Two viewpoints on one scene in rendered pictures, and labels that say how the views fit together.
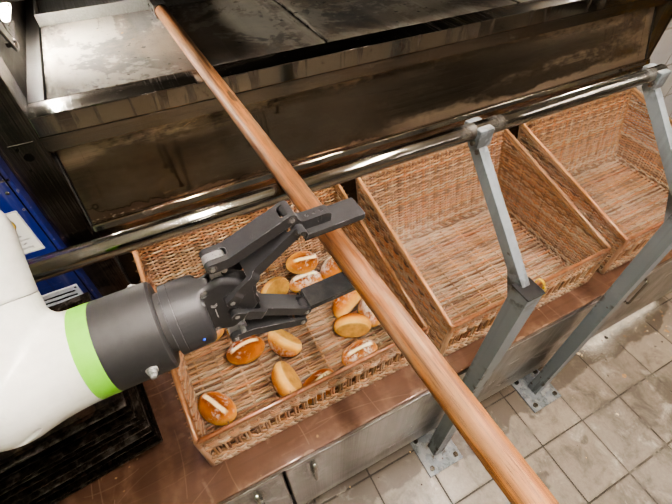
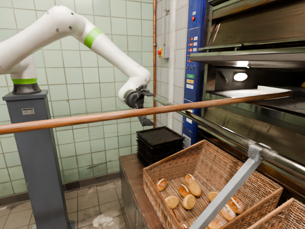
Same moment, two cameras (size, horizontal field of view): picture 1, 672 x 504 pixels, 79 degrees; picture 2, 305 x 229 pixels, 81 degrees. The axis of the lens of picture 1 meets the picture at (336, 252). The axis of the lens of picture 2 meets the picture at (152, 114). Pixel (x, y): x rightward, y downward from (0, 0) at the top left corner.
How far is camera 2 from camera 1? 0.83 m
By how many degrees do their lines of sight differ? 81
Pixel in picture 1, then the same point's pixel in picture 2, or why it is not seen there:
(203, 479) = (140, 186)
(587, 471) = not seen: outside the picture
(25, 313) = (132, 85)
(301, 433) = (150, 212)
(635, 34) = not seen: outside the picture
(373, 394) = not seen: outside the picture
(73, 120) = (211, 97)
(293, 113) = (274, 136)
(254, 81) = (258, 110)
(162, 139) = (227, 115)
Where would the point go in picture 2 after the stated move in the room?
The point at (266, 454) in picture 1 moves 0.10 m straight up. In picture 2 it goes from (145, 201) to (144, 187)
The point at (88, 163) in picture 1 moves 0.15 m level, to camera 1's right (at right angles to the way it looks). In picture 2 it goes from (210, 111) to (216, 117)
